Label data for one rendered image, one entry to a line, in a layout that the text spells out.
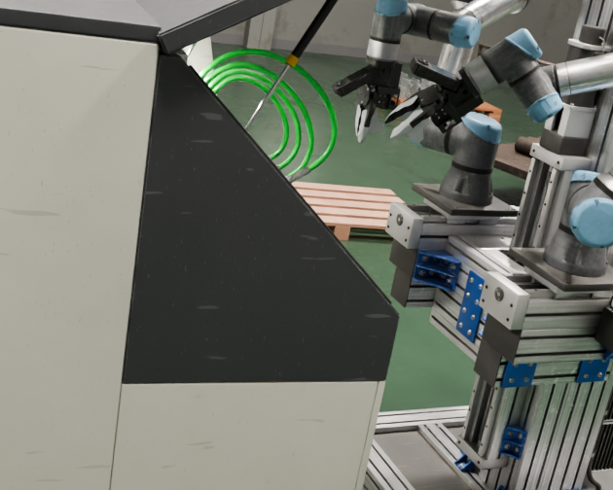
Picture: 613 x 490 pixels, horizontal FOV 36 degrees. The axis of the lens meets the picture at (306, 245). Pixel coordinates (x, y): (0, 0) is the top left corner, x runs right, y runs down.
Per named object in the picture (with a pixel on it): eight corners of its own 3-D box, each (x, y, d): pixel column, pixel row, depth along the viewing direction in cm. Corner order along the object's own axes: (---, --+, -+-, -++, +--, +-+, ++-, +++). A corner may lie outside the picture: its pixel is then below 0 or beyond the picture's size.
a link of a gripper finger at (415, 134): (407, 157, 208) (439, 129, 208) (392, 138, 205) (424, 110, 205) (401, 154, 210) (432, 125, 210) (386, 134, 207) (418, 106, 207)
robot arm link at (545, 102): (563, 100, 211) (537, 58, 210) (566, 109, 201) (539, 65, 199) (532, 120, 214) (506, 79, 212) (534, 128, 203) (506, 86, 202)
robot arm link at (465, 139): (483, 172, 259) (494, 123, 254) (440, 158, 265) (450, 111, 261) (500, 166, 268) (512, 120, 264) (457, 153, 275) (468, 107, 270)
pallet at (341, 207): (384, 201, 620) (387, 187, 617) (434, 246, 552) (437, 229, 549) (217, 191, 583) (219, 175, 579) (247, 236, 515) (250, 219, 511)
